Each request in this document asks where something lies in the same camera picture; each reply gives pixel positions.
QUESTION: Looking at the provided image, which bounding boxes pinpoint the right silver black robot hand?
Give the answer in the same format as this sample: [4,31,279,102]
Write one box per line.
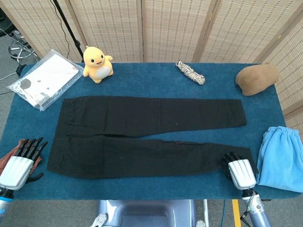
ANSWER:
[222,152,258,190]

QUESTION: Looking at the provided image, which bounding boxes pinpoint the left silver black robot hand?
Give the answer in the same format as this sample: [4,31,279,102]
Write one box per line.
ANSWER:
[0,138,48,191]

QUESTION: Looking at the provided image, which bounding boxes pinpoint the black trousers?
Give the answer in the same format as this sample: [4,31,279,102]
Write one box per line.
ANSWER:
[46,95,259,180]

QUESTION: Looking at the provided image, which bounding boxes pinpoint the rust brown cloth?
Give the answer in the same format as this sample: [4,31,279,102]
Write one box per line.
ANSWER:
[0,139,45,177]

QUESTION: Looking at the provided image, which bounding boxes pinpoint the yellow floor tape strip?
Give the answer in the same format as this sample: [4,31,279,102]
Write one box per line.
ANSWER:
[232,199,242,227]

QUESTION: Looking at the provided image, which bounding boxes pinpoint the white table leg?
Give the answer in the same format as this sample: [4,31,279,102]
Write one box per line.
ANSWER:
[203,199,209,222]

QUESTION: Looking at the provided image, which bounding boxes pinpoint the dark blue tablecloth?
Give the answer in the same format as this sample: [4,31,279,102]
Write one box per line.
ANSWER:
[0,61,303,201]

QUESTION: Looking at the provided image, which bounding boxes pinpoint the clear plastic bag white garment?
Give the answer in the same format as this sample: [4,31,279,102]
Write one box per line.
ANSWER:
[6,49,80,112]

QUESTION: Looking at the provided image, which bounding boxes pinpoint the blue-grey robot torso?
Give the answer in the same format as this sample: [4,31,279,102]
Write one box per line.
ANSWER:
[97,200,197,227]

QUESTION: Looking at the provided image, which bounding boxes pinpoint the chrome swivel chair base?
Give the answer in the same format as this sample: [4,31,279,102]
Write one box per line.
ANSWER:
[8,35,40,66]

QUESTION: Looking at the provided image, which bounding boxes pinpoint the yellow plush dinosaur toy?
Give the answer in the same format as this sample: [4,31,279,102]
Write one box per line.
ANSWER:
[82,45,114,84]

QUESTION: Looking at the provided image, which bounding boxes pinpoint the black chair seat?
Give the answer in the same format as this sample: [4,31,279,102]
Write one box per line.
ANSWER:
[0,7,16,37]

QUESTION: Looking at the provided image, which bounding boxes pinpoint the black tripod stand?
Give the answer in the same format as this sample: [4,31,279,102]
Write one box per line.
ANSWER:
[52,0,85,63]

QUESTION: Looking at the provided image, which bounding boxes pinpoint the bamboo folding screen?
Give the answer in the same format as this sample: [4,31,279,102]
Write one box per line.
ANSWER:
[0,0,303,140]

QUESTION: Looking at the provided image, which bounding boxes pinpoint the light blue fleece drawstring bag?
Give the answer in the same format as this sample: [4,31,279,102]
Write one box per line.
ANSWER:
[257,126,303,193]

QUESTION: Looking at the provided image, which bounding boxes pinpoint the white floor cable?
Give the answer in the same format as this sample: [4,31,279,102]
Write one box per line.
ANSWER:
[0,27,15,37]
[0,70,19,81]

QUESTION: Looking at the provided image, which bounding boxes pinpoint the white brown rope bundle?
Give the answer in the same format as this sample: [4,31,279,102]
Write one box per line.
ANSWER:
[175,60,206,86]

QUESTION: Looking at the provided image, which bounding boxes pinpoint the thin black hanging cable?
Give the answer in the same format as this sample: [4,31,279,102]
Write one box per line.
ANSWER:
[53,0,71,60]

